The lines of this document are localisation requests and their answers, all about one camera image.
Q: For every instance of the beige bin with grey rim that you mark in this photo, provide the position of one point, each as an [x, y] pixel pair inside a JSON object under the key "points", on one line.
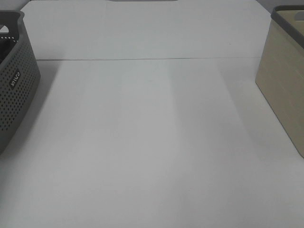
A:
{"points": [[280, 76]]}

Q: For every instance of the grey perforated plastic basket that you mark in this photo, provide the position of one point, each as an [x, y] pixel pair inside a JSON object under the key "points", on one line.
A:
{"points": [[19, 74]]}

